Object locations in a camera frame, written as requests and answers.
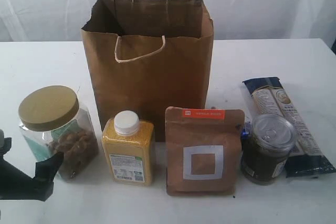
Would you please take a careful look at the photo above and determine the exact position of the yellow millet bottle white cap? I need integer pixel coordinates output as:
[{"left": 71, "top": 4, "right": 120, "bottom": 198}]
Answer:
[{"left": 101, "top": 110, "right": 155, "bottom": 186}]

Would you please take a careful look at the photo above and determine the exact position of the clear jar gold lid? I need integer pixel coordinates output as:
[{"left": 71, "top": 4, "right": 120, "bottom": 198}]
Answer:
[{"left": 18, "top": 86, "right": 99, "bottom": 180}]

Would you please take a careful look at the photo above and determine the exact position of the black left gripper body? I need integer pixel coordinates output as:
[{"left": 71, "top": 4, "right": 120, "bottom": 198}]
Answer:
[{"left": 1, "top": 130, "right": 32, "bottom": 200}]

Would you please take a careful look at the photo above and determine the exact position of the dark blue pasta packet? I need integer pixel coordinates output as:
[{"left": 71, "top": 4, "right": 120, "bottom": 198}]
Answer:
[{"left": 243, "top": 77, "right": 335, "bottom": 177}]

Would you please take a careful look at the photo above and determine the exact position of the brown paper shopping bag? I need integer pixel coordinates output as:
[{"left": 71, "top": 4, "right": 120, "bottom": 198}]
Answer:
[{"left": 81, "top": 0, "right": 214, "bottom": 141}]

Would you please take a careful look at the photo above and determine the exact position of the small white blue packet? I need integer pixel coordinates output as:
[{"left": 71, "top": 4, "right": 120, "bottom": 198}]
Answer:
[{"left": 241, "top": 122, "right": 251, "bottom": 140}]

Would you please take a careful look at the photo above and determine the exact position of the dark clear pull-tab jar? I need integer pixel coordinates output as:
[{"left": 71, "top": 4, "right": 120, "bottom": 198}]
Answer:
[{"left": 240, "top": 114, "right": 298, "bottom": 185}]

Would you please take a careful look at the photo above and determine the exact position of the brown kraft pouch orange label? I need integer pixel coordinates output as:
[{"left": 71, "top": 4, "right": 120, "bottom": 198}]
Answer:
[{"left": 165, "top": 106, "right": 245, "bottom": 196}]

